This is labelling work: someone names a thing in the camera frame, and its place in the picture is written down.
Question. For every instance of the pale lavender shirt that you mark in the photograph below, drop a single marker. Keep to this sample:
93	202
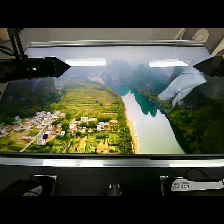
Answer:
183	85

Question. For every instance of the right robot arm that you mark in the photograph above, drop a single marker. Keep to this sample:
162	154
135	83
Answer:
213	66

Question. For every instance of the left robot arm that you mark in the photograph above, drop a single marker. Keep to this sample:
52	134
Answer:
30	68

